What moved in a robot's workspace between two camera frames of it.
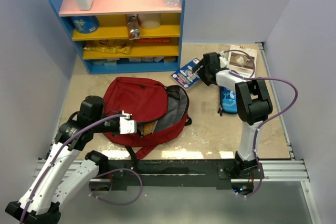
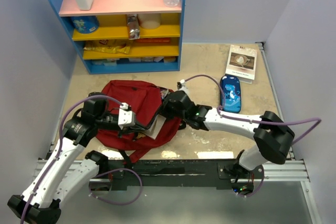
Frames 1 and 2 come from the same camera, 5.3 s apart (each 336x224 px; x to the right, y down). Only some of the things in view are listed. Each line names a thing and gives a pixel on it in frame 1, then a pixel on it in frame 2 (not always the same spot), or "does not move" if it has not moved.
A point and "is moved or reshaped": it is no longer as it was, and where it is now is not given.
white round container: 149,21 does not move
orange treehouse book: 148,128 → 140,135
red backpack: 148,102 is moved or reshaped
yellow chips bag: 108,45 does not move
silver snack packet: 133,27 does not move
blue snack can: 86,24 does not move
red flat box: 154,41 does not move
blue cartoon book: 186,76 → 153,131
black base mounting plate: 168,173 does not move
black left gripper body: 106,125 does not move
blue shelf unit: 128,30 does not move
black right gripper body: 203,77 → 169,110
